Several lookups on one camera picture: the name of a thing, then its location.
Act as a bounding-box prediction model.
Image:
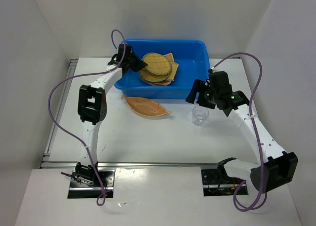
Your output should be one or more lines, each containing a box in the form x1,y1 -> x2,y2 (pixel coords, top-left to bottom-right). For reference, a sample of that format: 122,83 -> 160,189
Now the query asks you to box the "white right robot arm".
186,71 -> 298,193

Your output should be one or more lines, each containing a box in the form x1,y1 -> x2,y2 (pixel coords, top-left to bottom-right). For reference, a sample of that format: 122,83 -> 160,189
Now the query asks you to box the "aluminium front rail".
40,161 -> 217,169

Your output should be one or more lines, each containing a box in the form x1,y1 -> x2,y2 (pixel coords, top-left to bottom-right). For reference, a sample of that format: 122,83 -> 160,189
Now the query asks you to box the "orange square woven plate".
140,78 -> 172,86

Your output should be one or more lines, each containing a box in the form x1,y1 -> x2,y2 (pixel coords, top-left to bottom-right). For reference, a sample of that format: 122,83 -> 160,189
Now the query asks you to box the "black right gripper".
186,79 -> 219,109

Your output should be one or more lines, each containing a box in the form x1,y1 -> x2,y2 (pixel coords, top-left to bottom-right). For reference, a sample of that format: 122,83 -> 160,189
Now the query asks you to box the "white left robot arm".
75,44 -> 147,186

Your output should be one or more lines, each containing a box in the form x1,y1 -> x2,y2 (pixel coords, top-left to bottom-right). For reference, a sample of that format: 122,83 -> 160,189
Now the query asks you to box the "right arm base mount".
201,169 -> 242,197

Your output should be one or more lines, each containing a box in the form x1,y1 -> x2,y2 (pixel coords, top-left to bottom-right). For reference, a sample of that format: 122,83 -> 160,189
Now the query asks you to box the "round green-rimmed bamboo plate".
139,69 -> 171,82

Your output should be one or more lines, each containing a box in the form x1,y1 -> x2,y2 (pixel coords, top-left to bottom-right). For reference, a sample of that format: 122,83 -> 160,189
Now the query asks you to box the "clear plastic cup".
192,105 -> 209,126

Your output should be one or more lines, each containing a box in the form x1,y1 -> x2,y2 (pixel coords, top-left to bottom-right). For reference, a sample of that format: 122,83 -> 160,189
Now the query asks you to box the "fan-shaped bamboo tray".
164,53 -> 179,81

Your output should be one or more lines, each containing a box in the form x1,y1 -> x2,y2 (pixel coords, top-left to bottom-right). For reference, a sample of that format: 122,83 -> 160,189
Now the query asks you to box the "orange fish-shaped woven dish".
121,95 -> 171,117

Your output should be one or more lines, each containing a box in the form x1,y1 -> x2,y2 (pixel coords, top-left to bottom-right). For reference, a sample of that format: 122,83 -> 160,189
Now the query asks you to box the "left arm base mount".
61,162 -> 115,199

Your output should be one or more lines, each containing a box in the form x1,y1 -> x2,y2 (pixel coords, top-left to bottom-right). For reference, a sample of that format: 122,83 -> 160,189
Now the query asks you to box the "blue plastic bin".
115,39 -> 210,100

